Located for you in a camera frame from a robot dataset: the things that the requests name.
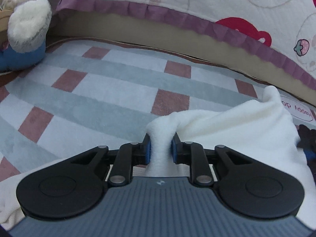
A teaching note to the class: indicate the grey plush rabbit toy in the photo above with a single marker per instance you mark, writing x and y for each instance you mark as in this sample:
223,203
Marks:
27,17

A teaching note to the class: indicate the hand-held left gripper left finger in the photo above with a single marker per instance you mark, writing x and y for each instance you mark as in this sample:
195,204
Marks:
147,150

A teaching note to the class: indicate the bear print bedspread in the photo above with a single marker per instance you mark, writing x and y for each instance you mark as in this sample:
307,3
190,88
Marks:
222,5

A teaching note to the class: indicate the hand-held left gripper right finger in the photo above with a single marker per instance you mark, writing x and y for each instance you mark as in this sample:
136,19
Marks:
174,150

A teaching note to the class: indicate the cream fleece garment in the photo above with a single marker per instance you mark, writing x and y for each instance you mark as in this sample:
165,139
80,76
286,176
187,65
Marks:
234,133

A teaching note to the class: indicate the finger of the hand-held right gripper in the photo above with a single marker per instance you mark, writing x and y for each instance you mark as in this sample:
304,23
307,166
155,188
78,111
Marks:
310,154

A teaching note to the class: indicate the tan bed base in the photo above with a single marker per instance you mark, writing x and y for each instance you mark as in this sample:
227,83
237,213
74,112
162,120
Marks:
148,34

